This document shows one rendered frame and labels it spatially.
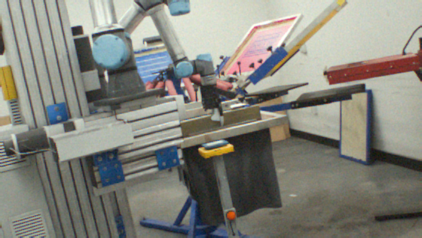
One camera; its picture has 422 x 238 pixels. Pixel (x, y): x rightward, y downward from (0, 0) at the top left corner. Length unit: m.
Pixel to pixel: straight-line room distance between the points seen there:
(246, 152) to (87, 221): 0.88
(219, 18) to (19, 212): 5.66
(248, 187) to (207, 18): 4.89
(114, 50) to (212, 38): 5.52
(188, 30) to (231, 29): 0.61
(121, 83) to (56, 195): 0.51
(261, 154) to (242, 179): 0.16
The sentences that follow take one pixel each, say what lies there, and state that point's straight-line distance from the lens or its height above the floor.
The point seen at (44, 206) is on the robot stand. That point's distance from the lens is 2.03.
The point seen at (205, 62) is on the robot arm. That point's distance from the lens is 2.50.
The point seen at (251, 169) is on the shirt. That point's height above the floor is 0.75.
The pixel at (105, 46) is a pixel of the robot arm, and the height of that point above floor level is 1.44.
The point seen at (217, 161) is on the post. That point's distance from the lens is 2.22.
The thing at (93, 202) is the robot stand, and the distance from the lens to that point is 2.11.
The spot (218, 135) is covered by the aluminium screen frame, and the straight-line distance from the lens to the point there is 2.41.
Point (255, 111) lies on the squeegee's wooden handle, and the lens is 2.58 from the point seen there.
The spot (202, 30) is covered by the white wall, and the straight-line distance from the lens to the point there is 7.24.
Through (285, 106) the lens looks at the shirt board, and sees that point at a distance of 3.60.
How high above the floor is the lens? 1.33
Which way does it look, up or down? 7 degrees down
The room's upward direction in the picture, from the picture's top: 11 degrees counter-clockwise
